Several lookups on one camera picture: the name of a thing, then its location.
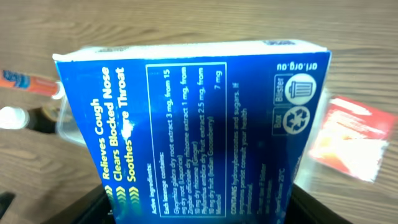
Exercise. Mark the dark brown syrup bottle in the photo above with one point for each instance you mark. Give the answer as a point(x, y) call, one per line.
point(42, 120)

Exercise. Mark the red medicine box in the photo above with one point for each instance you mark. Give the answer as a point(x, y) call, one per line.
point(353, 138)

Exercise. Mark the orange tablet tube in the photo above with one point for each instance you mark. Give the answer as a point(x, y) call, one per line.
point(32, 84)

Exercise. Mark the clear plastic container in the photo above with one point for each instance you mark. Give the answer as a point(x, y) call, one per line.
point(68, 130)

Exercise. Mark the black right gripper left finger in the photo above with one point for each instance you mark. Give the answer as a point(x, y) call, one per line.
point(92, 208)

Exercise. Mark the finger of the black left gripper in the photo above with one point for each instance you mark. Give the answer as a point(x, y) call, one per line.
point(6, 199)

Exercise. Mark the blue lozenge box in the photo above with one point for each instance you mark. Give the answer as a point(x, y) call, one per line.
point(196, 133)

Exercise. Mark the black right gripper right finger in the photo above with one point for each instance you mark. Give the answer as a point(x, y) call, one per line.
point(305, 209)

